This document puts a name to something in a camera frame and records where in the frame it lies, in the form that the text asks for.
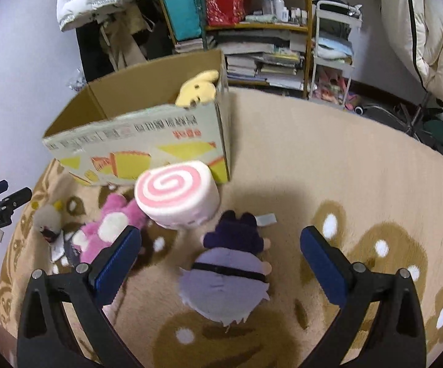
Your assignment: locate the yellow bear plush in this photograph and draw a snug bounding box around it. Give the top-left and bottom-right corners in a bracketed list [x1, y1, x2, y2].
[175, 70, 219, 109]

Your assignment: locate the wooden shelf unit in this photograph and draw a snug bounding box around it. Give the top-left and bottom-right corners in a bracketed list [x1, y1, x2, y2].
[159, 0, 313, 97]

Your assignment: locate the pink swirl roll plush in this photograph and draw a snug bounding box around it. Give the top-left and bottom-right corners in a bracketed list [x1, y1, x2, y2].
[134, 160, 220, 229]

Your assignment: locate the printed cardboard box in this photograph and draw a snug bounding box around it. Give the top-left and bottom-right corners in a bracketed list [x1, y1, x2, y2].
[43, 50, 231, 186]

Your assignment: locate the white rolling cart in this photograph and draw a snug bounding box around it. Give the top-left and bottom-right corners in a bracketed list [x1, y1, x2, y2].
[309, 0, 363, 108]

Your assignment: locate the pink bear plush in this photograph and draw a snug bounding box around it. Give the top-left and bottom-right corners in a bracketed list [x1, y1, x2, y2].
[64, 194, 148, 267]

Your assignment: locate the beige trench coat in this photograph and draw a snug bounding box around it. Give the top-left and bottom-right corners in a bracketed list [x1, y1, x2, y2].
[99, 3, 154, 71]

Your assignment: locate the purple lavender plush doll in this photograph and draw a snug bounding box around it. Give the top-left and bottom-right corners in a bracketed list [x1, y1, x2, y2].
[178, 210, 272, 327]

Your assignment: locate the beige brown patterned rug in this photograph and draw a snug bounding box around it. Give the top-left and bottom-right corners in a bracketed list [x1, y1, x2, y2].
[0, 86, 443, 368]

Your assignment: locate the white pompom plush toy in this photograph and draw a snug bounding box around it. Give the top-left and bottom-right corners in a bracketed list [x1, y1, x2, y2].
[32, 199, 64, 243]

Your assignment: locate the teal bag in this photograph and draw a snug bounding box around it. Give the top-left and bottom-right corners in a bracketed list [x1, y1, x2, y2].
[163, 0, 202, 42]

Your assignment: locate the stack of books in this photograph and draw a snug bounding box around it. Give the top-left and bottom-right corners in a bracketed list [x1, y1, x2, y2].
[174, 28, 307, 91]

